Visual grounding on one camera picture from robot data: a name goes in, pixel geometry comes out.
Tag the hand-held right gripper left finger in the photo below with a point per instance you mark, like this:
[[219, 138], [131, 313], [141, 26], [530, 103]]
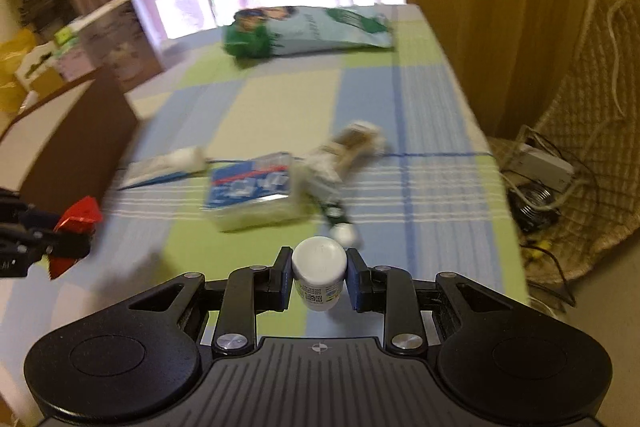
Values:
[[285, 281]]

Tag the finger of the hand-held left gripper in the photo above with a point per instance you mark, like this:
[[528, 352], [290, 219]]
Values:
[[15, 209], [22, 249]]

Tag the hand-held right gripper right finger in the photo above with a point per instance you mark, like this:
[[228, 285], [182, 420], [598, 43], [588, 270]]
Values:
[[353, 281]]

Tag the small white bottle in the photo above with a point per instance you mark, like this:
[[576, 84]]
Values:
[[319, 263]]

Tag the red foil packet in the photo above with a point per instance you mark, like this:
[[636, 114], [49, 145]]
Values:
[[75, 227]]

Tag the checked cloth covered desktop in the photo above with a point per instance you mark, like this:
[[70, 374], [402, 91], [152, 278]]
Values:
[[400, 117]]

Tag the small white ball object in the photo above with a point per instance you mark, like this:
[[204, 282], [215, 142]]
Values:
[[340, 222]]

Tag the brown cardboard box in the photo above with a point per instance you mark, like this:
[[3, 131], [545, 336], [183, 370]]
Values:
[[65, 142]]

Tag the blue tissue pack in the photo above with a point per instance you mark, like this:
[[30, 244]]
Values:
[[250, 189]]

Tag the brown and white packet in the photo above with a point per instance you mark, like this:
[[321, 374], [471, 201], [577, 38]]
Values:
[[345, 147]]

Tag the small cardboard box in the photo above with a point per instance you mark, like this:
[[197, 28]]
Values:
[[40, 74]]

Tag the yellow plastic bag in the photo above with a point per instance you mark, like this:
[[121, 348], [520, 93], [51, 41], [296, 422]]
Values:
[[12, 72]]

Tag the white toothpaste tube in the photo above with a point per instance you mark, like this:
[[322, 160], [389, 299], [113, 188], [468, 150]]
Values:
[[165, 167]]

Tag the white printed box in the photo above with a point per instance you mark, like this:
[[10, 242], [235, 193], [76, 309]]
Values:
[[115, 39]]

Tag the white power adapter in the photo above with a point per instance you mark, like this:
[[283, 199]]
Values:
[[542, 167]]

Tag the green and white bag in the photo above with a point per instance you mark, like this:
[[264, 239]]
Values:
[[310, 29]]

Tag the wicker chair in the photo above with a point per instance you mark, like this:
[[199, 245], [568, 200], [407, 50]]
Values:
[[600, 132]]

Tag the mustard yellow curtain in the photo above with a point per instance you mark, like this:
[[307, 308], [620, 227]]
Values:
[[490, 7]]

